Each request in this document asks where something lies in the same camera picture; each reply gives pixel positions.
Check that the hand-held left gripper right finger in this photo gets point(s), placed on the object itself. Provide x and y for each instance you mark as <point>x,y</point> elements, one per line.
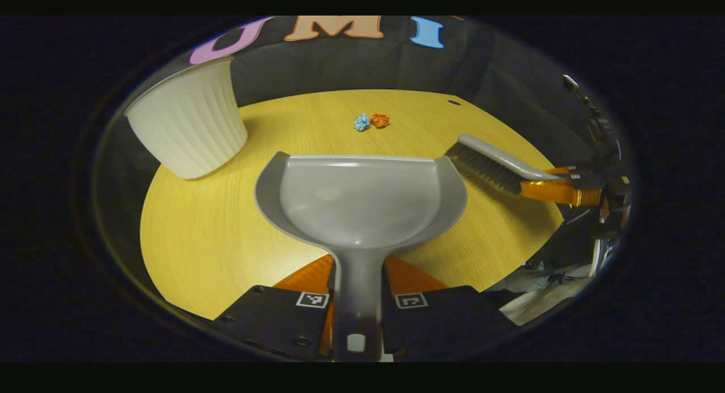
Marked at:
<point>442,319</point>

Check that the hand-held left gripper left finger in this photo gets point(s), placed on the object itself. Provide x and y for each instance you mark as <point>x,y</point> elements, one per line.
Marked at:
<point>272,319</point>

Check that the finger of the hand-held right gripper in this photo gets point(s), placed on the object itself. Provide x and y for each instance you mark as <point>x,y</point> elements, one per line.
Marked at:
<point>561,192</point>

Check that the small grey broom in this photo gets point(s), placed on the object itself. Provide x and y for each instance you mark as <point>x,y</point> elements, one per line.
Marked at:
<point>498,158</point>

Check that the grey plastic dustpan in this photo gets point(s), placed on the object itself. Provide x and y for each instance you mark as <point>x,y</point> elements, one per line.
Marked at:
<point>359,200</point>

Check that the orange paper ball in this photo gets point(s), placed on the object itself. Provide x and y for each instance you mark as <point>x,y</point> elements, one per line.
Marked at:
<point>380,120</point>

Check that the blue paper ball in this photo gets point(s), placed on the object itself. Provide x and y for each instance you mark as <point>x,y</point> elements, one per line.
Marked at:
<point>361,122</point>

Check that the white ribbed garbage bin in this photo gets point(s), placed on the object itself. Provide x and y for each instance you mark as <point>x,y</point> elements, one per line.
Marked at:
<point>190,121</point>

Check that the black backdrop cloth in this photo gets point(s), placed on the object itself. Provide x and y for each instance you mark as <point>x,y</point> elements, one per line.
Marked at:
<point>362,64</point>

